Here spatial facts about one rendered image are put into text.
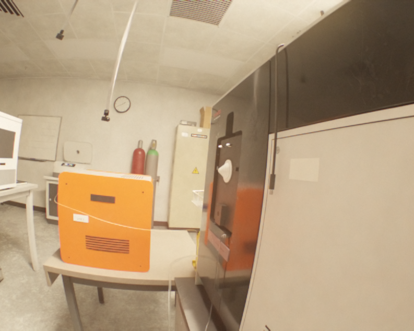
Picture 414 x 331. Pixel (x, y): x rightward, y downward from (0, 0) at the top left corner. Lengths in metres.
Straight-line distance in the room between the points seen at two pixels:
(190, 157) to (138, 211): 2.82
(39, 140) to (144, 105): 2.32
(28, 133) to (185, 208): 3.61
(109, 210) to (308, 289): 0.78
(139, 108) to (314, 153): 3.90
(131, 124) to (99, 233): 3.25
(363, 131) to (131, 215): 0.82
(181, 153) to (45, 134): 2.83
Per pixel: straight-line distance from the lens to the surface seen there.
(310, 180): 0.28
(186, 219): 3.73
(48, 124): 4.54
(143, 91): 4.18
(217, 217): 0.56
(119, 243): 0.93
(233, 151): 0.53
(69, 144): 4.06
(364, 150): 0.23
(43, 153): 4.53
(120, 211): 0.88
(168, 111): 4.06
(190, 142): 3.63
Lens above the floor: 1.20
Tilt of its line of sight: 1 degrees up
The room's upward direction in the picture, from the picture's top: 6 degrees clockwise
